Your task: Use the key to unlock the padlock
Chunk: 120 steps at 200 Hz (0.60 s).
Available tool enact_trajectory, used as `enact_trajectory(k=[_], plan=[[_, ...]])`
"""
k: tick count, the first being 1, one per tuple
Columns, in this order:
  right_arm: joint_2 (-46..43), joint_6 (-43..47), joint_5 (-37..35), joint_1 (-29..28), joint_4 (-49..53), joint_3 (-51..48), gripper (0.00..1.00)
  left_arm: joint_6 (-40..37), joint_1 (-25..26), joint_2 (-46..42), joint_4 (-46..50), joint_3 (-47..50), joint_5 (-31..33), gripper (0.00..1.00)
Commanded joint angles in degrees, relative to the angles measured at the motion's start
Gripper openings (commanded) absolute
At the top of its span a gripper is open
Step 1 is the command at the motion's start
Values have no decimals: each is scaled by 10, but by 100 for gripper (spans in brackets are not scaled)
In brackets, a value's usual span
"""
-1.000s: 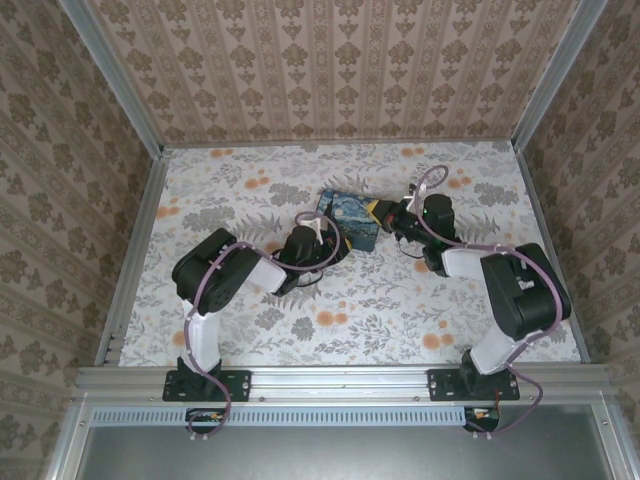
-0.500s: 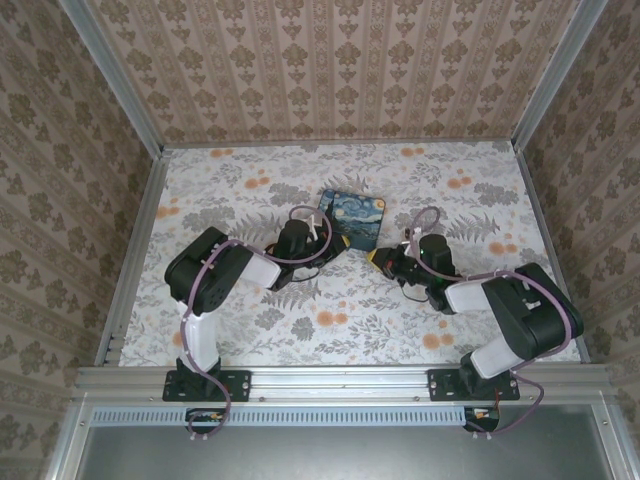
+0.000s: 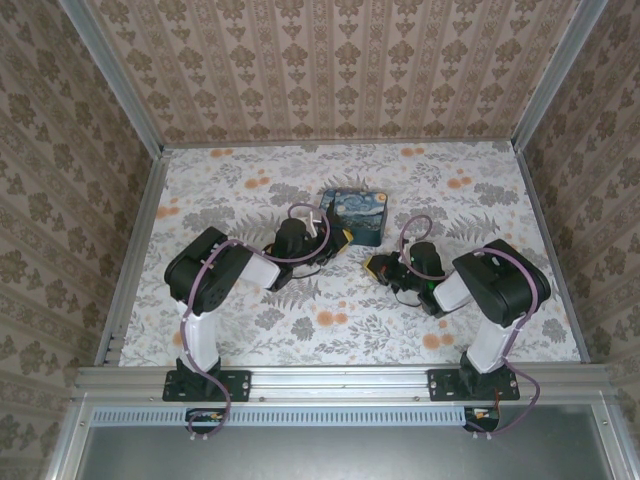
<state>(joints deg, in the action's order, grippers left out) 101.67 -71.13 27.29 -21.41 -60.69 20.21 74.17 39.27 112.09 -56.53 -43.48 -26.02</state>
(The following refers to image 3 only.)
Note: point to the aluminium side rail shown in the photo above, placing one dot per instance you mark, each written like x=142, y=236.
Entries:
x=137, y=260
x=555, y=250

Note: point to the black left controller board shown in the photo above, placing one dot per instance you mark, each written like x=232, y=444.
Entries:
x=202, y=422

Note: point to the starry night print box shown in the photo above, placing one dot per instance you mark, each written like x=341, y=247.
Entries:
x=357, y=210

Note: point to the aluminium rail carrying arm bases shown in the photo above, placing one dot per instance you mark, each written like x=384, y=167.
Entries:
x=340, y=382

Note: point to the floral patterned table cover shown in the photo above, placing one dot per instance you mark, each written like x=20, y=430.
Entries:
x=350, y=325

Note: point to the aluminium corner post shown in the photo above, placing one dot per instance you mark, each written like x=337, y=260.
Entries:
x=112, y=75
x=552, y=75

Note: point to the black right controller board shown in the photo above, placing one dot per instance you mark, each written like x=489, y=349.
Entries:
x=482, y=424

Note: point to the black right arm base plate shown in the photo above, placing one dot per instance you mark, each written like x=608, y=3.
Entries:
x=442, y=385

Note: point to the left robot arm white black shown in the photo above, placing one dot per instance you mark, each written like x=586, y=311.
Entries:
x=200, y=340

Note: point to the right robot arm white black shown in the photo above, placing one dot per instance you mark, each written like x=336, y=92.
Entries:
x=487, y=345

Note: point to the black controller board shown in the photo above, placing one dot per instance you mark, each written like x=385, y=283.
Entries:
x=482, y=424
x=202, y=422

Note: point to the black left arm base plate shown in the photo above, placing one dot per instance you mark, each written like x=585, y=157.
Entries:
x=235, y=385

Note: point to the grey metal panel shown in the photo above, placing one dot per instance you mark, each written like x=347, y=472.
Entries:
x=340, y=452

